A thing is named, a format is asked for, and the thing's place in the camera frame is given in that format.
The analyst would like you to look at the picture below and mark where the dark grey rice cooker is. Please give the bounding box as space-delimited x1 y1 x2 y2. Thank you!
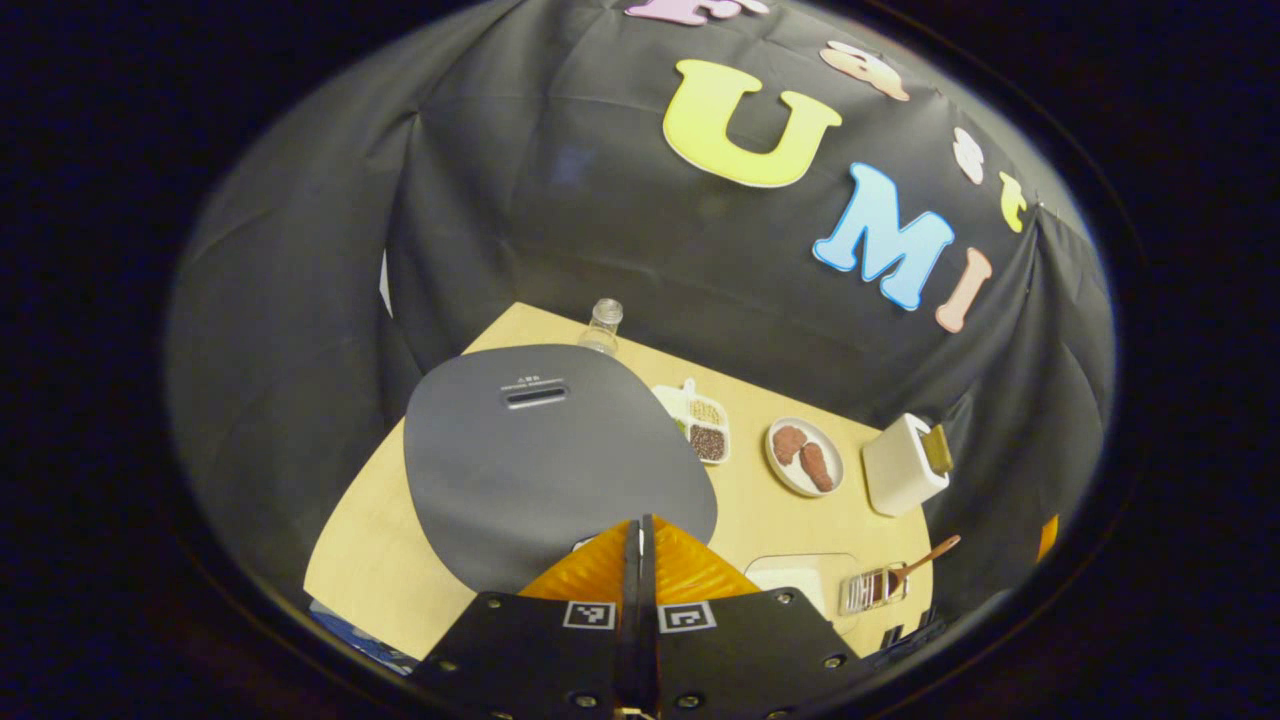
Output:
403 344 719 594

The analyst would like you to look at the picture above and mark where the white divided grain dish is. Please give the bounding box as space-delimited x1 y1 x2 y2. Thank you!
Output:
652 378 732 467

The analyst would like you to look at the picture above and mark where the white toaster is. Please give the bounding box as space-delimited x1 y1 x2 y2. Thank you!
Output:
862 413 954 518

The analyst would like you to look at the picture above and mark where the black backdrop cloth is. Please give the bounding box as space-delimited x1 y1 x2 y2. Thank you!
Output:
165 0 1116 621

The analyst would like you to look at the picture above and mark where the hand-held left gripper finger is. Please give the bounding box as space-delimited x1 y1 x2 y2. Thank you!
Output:
640 513 863 720
410 515 643 720

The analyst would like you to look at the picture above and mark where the blue patterned object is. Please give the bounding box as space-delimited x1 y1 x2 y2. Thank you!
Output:
308 598 419 676

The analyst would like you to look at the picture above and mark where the brown wooden spoon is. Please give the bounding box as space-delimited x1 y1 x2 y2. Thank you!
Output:
862 534 962 606

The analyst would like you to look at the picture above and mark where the round white plate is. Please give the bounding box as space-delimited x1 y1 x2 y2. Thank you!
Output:
765 416 846 499

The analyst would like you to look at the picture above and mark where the small clear glass bottle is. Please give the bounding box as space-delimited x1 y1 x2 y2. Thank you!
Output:
578 297 625 358

